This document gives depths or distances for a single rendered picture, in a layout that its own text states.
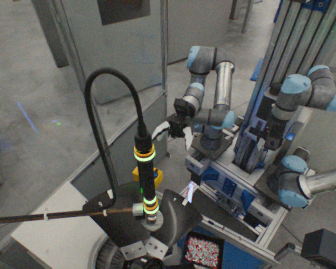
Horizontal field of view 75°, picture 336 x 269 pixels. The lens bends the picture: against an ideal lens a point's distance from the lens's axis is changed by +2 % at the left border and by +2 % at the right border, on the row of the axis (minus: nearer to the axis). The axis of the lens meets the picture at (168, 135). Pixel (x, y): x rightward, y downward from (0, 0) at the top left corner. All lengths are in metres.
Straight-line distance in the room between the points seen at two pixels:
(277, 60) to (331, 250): 0.85
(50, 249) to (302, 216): 2.31
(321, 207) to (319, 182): 1.73
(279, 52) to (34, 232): 1.29
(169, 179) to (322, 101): 1.98
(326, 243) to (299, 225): 1.53
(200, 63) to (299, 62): 0.45
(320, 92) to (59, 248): 1.11
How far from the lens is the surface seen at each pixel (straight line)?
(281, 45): 1.20
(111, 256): 1.04
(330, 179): 1.16
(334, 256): 1.16
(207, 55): 1.19
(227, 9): 5.28
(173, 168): 2.66
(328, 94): 0.87
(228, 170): 1.55
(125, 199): 0.86
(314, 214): 2.80
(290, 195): 1.19
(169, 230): 1.04
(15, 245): 1.53
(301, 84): 0.82
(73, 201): 1.05
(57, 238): 1.05
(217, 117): 0.93
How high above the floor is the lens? 2.16
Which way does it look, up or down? 46 degrees down
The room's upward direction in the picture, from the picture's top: straight up
